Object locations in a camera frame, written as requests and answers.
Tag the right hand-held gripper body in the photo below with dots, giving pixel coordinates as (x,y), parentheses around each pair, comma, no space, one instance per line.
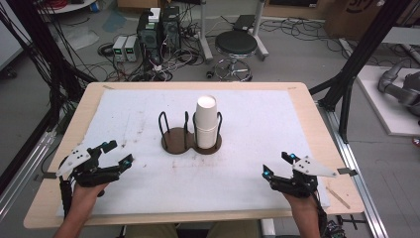
(302,183)

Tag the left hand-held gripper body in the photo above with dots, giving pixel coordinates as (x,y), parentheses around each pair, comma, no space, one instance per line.
(84,173)

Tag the stack of white paper cups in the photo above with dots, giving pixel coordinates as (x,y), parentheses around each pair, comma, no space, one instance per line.
(206,114)

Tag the person's right hand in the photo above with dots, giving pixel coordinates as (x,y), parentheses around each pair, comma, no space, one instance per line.
(303,205)

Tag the person's left hand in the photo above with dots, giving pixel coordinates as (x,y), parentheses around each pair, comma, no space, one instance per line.
(85,196)

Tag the black tape strip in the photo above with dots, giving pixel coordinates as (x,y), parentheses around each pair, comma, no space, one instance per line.
(346,171)
(48,175)

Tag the thin wooden stick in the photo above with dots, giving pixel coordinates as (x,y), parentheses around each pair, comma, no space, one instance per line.
(338,197)

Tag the person's right leg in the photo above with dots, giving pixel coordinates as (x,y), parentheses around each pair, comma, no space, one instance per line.
(236,229)

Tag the person's leg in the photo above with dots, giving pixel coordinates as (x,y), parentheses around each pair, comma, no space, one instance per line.
(236,229)
(152,231)

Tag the person's left leg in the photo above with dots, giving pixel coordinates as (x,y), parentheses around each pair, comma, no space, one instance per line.
(152,231)

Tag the grey power supply unit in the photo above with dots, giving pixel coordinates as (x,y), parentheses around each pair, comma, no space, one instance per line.
(119,48)
(132,48)

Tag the white floor board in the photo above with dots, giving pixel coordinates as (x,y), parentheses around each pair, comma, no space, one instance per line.
(389,115)

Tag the black computer tower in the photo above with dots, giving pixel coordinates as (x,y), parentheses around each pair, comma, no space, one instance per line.
(171,29)
(148,36)

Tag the white stand leg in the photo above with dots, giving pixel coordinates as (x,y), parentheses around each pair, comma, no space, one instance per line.
(261,39)
(205,39)

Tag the black round stool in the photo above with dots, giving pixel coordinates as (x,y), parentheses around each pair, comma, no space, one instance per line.
(236,42)

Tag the black flat device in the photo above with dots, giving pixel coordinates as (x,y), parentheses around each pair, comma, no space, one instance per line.
(243,22)

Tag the brown cardboard box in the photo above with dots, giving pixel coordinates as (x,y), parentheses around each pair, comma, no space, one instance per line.
(353,20)

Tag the aluminium rail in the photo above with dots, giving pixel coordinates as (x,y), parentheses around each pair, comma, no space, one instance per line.
(356,172)
(26,172)

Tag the black metal frame post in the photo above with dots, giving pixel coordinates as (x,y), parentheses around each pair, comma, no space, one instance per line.
(360,53)
(36,49)

